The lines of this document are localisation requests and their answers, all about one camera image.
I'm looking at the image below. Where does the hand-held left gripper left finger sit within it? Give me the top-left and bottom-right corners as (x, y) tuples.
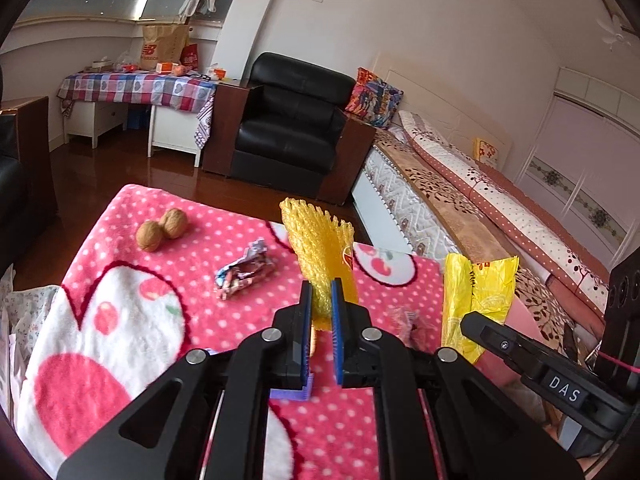
(57, 280), (313, 480)

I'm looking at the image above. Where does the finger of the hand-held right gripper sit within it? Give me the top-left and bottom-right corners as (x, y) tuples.
(460, 311), (551, 378)

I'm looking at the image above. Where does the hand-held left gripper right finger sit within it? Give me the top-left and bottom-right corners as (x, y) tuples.
(330, 277), (586, 480)

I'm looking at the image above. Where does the yellow plastic bag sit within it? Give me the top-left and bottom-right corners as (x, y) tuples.
(440, 252), (520, 365)

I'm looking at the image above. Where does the clear plastic bag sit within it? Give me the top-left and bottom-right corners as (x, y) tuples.
(387, 305), (426, 348)

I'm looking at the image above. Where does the blue-white wrapper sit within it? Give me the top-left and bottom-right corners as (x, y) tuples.
(214, 240), (277, 302)

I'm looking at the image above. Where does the yellow foam net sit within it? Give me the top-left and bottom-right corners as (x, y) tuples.
(279, 197), (361, 333)

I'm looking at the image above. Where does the white pink dotted quilt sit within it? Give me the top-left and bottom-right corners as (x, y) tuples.
(397, 110), (613, 306)

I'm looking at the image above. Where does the bed with leaf-pattern cover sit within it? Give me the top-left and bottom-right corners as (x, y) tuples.
(350, 55), (626, 361)

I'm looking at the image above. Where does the brown walnut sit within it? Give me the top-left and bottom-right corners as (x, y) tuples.
(136, 220), (165, 252)
(161, 208), (189, 239)

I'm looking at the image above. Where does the pink polka-dot blanket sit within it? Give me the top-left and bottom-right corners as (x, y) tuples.
(15, 182), (451, 480)

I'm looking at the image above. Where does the yellow flowered cushion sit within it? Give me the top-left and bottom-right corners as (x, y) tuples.
(472, 137), (501, 166)

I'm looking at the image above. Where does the black leather armchair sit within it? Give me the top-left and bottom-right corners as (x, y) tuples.
(0, 95), (58, 271)
(202, 52), (376, 206)

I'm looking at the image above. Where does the white wardrobe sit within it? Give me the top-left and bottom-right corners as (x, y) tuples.
(515, 67), (640, 271)

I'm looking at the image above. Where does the patterned hanging cloth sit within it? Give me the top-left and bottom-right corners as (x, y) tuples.
(194, 96), (217, 150)

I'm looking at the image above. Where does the colourful printed cushion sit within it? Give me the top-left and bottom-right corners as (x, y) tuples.
(345, 67), (405, 128)

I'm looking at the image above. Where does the blue box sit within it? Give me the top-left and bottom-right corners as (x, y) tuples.
(125, 107), (152, 132)

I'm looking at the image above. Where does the white floral cloth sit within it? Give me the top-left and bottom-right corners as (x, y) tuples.
(0, 282), (61, 411)

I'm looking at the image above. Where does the checked tablecloth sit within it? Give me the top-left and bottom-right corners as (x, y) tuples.
(56, 71), (218, 111)

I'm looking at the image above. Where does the white desk with drawers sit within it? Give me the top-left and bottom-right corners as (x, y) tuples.
(62, 100), (201, 168)

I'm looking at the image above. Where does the brown paper bag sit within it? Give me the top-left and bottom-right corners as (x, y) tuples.
(140, 25), (191, 72)

